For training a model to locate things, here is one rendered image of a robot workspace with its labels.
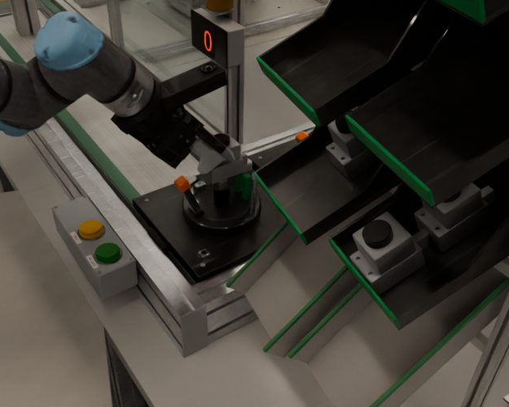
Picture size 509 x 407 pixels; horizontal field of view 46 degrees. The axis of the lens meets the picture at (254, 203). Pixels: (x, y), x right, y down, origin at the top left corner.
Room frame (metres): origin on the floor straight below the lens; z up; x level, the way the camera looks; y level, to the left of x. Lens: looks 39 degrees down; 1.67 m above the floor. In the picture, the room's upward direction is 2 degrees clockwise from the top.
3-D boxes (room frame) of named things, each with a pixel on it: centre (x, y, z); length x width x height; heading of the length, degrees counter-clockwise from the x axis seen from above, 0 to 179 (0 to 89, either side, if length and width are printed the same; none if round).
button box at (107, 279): (0.78, 0.28, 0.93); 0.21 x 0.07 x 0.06; 36
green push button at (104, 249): (0.72, 0.24, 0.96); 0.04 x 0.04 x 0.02
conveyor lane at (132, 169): (1.09, 0.22, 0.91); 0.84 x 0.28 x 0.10; 36
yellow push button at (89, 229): (0.78, 0.28, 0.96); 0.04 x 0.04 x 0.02
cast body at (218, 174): (0.84, 0.05, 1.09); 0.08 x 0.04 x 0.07; 126
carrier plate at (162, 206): (0.84, 0.06, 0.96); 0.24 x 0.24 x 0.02; 36
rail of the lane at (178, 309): (0.97, 0.34, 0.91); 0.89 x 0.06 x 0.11; 36
